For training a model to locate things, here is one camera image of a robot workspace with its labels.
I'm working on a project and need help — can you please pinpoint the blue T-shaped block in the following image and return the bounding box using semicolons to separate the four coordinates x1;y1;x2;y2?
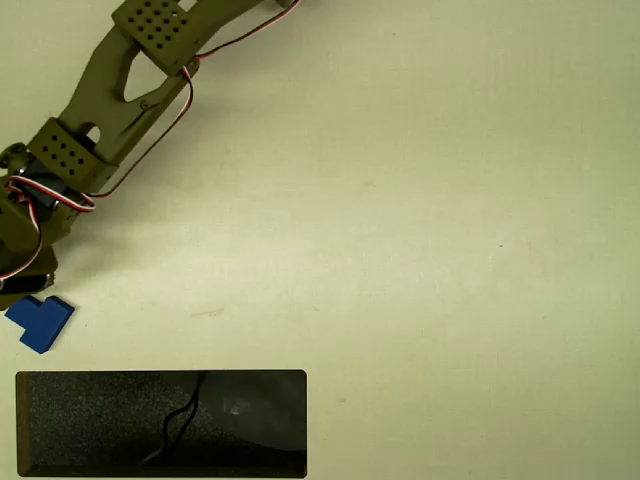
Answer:
4;294;76;355

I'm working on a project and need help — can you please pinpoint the red white wrist cable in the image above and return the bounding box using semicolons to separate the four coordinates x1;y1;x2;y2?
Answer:
0;172;97;282

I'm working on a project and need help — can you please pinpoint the red black upper arm cable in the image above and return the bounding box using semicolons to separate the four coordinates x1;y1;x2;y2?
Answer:
194;0;302;61

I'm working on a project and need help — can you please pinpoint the black cable below table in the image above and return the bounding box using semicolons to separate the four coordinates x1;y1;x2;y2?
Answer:
163;372;202;464
171;393;201;460

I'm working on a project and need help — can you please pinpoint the red black forearm cable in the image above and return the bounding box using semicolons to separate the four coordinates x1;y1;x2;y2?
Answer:
89;62;195;200

